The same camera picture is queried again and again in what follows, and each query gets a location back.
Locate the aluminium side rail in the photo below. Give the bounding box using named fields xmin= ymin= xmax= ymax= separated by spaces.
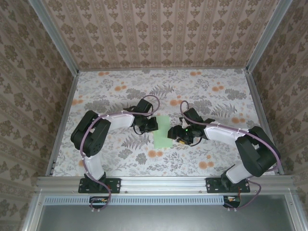
xmin=45 ymin=71 xmax=80 ymax=178
xmin=245 ymin=68 xmax=285 ymax=176

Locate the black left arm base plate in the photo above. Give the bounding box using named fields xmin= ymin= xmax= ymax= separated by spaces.
xmin=78 ymin=177 xmax=122 ymax=194

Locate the grey metal panel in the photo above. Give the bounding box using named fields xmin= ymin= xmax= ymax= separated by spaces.
xmin=23 ymin=193 xmax=308 ymax=231

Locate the aluminium front rail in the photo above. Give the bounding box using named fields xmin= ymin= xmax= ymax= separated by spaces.
xmin=35 ymin=175 xmax=296 ymax=195

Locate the floral table mat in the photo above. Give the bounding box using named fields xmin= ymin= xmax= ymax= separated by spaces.
xmin=51 ymin=69 xmax=277 ymax=178

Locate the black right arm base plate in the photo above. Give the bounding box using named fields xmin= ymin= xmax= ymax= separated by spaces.
xmin=206 ymin=177 xmax=251 ymax=194

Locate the black controller board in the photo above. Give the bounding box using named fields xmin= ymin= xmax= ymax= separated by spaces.
xmin=89 ymin=196 xmax=109 ymax=209
xmin=222 ymin=195 xmax=242 ymax=209

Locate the white slotted cable duct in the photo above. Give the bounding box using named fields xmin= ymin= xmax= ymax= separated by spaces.
xmin=44 ymin=195 xmax=227 ymax=205

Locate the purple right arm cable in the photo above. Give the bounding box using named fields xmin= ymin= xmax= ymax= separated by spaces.
xmin=180 ymin=100 xmax=282 ymax=212

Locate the aluminium back rail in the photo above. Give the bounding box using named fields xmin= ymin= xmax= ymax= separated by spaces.
xmin=78 ymin=67 xmax=247 ymax=72

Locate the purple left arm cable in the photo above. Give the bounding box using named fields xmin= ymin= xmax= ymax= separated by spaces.
xmin=80 ymin=95 xmax=161 ymax=214

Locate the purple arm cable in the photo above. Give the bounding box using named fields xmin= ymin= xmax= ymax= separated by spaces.
xmin=180 ymin=100 xmax=282 ymax=212
xmin=80 ymin=95 xmax=161 ymax=214

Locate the light green cloth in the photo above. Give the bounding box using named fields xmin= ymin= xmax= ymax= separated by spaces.
xmin=153 ymin=115 xmax=173 ymax=149

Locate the aluminium frame post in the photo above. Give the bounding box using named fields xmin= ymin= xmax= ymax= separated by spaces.
xmin=245 ymin=0 xmax=296 ymax=74
xmin=28 ymin=0 xmax=80 ymax=74

